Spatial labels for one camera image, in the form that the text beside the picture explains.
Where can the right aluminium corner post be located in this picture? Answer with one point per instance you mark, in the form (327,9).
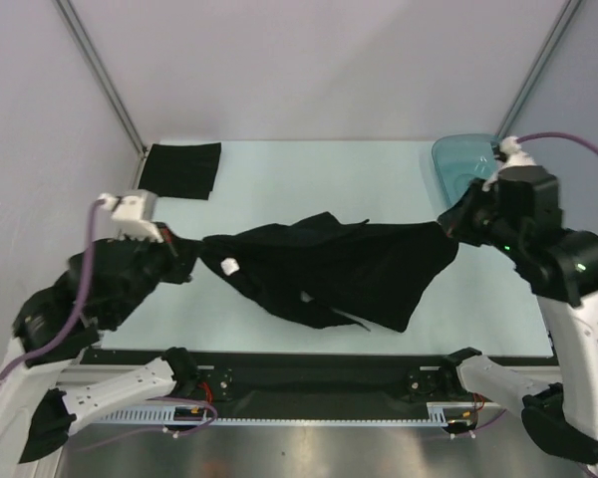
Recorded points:
(565,18)

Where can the folded black t shirt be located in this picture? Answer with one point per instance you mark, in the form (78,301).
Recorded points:
(181,171)

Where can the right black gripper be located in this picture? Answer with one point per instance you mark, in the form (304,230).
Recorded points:
(467,213)

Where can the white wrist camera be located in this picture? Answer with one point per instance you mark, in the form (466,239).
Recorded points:
(507,153)
(132,212)

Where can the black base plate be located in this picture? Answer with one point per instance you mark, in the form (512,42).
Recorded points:
(337,406)

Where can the white slotted cable duct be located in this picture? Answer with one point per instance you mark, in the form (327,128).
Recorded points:
(158,415)

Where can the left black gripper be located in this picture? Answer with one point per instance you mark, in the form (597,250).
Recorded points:
(182,253)

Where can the left aluminium corner post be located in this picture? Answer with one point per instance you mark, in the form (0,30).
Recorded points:
(94,62)

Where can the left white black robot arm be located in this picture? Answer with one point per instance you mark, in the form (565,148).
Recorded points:
(99,290)

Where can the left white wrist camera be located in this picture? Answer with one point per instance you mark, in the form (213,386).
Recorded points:
(132,212)

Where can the teal transparent plastic bin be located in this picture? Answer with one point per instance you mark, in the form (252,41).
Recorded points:
(461,158)

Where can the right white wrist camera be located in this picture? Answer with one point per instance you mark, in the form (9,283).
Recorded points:
(507,153)

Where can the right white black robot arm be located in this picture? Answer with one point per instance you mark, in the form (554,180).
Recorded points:
(519,215)

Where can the black t shirt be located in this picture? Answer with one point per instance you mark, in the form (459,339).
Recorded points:
(181,171)
(322,274)

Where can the aluminium frame rail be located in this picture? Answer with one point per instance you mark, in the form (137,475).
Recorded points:
(227,384)

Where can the aluminium corner post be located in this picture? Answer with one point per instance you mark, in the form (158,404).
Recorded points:
(565,18)
(94,62)

